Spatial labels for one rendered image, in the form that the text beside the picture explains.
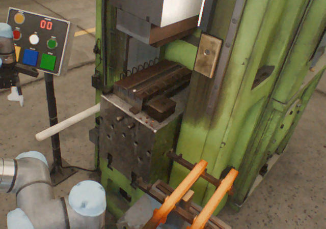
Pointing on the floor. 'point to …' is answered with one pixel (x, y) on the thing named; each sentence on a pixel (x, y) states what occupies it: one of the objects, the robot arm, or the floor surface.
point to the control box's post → (52, 116)
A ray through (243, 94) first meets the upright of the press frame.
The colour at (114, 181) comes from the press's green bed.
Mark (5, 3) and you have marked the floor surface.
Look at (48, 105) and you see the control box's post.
